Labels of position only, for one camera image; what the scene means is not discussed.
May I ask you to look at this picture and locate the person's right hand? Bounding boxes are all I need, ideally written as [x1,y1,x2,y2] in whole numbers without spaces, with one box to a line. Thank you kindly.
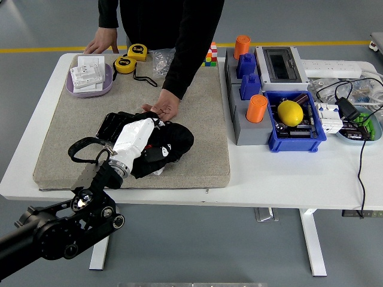
[84,27,120,54]

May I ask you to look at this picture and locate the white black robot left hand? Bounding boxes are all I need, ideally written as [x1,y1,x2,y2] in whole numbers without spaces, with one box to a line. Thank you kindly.
[111,117,173,164]

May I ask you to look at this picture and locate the person's left hand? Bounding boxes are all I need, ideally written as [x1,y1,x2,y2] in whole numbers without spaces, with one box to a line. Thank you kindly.
[141,88,181,122]

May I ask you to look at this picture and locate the black glossy panel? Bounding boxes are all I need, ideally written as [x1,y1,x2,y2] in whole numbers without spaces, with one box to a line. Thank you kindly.
[95,111,159,144]

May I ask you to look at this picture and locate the black rag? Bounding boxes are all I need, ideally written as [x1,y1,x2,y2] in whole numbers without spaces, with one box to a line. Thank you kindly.
[130,120,195,179]

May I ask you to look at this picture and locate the white socket module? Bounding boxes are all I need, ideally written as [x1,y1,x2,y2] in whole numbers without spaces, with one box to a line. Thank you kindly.
[70,64,104,89]

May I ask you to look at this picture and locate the person's torso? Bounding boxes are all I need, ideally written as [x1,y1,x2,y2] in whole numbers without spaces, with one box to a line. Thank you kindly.
[118,0,210,50]

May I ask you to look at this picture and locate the purple tray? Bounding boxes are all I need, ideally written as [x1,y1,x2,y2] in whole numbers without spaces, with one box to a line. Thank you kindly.
[65,62,115,99]

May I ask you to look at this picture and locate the colourful puzzle cube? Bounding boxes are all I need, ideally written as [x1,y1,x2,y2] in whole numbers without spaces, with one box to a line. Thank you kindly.
[200,41,218,68]

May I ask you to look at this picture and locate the grey-brown mat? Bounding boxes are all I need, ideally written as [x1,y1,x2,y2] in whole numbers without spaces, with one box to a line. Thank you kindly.
[32,53,232,191]

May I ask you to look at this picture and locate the small grey peg base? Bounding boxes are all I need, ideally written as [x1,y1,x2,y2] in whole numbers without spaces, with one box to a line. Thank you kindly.
[224,47,261,86]

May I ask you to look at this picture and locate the blue block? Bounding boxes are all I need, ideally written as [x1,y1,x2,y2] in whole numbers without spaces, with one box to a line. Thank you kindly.
[237,53,258,80]
[240,73,263,101]

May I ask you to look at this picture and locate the large grey peg base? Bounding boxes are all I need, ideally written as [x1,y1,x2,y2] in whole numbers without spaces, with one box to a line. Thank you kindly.
[229,83,275,146]

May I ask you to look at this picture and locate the orange cylinder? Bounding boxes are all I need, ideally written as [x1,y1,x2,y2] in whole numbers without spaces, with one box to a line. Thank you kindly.
[233,35,251,60]
[245,94,269,124]

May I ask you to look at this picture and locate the grey distribution box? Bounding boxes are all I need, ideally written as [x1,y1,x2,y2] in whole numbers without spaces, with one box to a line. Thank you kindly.
[254,45,309,93]

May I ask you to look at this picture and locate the white table leg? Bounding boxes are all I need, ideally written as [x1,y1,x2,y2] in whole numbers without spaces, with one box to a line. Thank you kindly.
[89,202,116,271]
[299,208,327,277]

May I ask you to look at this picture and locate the yellow lemon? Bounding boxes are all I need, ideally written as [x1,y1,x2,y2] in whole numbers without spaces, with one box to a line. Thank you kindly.
[277,100,305,126]

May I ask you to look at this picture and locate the brown capacitor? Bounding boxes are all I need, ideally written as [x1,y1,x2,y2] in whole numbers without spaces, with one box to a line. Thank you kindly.
[292,93,310,106]

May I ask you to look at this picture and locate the dark circuit boards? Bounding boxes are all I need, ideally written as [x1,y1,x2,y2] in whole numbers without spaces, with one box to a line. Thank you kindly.
[275,103,318,139]

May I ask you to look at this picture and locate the blue plastic bin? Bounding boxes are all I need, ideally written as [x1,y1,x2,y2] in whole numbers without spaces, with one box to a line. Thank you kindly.
[263,90,327,154]

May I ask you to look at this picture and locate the white circuit breaker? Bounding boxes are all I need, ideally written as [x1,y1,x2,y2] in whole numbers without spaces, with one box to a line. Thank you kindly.
[314,102,344,135]

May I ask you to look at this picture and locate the clear bag of small parts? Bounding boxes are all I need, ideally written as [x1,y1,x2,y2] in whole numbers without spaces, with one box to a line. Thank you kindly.
[308,77,375,104]

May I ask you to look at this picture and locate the white power strip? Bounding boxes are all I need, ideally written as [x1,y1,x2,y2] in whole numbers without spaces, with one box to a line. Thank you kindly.
[300,59,363,79]

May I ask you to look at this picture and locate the green terminal blocks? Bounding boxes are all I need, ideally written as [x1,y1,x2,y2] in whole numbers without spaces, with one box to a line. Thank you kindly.
[355,112,377,141]

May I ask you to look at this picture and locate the light blue dish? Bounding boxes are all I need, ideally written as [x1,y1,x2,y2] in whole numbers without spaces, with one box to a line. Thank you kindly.
[335,105,383,146]

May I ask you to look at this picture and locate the white cart with red wheel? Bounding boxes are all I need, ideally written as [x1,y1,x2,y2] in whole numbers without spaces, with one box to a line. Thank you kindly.
[369,32,383,56]

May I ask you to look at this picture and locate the table control box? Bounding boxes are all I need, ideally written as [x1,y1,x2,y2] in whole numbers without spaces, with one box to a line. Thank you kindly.
[342,210,383,219]

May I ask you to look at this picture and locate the white switch plate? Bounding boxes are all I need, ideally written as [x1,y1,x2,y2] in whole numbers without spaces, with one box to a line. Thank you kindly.
[77,55,106,83]
[73,81,105,93]

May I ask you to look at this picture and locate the yellow tape measure with strap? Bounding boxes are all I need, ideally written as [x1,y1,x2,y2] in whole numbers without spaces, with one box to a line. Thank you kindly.
[113,56,159,88]

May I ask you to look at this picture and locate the black power adapter with cable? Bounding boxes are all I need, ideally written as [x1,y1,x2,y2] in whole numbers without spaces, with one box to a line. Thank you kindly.
[316,77,383,219]

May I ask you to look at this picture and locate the white cable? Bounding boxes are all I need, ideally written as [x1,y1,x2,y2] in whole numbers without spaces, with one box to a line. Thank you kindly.
[361,70,383,113]

